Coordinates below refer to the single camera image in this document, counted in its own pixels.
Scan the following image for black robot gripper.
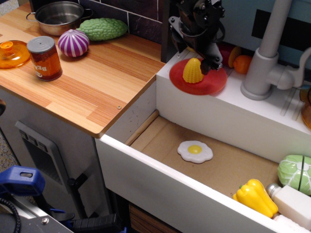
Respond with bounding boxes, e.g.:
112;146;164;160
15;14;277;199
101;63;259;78
169;16;223;75

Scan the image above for yellow toy corn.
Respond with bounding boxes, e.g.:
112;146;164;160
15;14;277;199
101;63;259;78
183;58;204;84

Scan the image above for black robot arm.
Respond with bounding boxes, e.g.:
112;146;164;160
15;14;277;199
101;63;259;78
169;0;225;75

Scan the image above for red plastic plate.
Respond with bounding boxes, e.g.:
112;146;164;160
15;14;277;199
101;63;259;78
169;59;227;95

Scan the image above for red toy apple half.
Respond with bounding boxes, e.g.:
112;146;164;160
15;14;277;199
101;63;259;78
218;42;242;68

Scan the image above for orange toy fruit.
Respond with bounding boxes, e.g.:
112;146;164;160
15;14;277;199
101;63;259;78
233;55;252;74

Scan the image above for grey toy faucet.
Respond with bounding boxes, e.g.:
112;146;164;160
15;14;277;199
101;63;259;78
241;0;311;100

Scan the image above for green toy bitter gourd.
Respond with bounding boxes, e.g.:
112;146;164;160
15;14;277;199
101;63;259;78
77;18;128;41

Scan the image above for toy fried egg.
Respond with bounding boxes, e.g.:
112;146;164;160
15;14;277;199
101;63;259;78
177;141;213;164

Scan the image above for white toy sink basin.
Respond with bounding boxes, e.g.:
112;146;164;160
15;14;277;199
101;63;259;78
95;67;311;233

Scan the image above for purple striped toy onion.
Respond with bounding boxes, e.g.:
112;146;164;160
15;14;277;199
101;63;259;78
58;29;89;57

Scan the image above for orange transparent pot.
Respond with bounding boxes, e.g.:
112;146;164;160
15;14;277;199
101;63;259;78
299;85;311;129

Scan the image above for steel cooking pot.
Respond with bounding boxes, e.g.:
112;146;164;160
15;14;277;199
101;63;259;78
26;1;93;36

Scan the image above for orange toy beans can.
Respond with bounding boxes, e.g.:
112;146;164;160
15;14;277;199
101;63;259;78
27;36;63;82

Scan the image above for yellow toy bell pepper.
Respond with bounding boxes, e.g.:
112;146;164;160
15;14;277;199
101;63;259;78
233;179;278;218

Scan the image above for green toy cabbage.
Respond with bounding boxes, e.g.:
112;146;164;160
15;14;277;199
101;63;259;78
277;155;311;196

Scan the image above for orange transparent pot lid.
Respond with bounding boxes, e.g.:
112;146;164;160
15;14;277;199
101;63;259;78
0;40;31;70

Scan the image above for white toy bottle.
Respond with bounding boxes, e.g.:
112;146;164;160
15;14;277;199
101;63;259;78
266;183;311;231

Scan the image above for grey toy oven door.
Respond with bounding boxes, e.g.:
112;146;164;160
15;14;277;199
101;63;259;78
14;120;88;195

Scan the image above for blue clamp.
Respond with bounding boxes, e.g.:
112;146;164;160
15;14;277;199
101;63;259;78
0;166;45;197

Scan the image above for black braided cable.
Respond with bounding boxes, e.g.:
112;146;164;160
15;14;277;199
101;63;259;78
0;197;20;233

